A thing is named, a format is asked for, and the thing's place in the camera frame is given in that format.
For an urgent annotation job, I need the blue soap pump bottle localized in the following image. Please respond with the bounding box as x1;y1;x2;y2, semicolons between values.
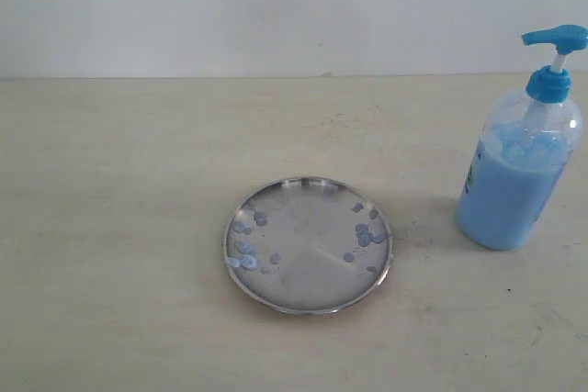
456;25;587;251

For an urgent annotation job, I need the round stainless steel plate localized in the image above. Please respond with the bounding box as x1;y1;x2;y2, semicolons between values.
222;176;393;315

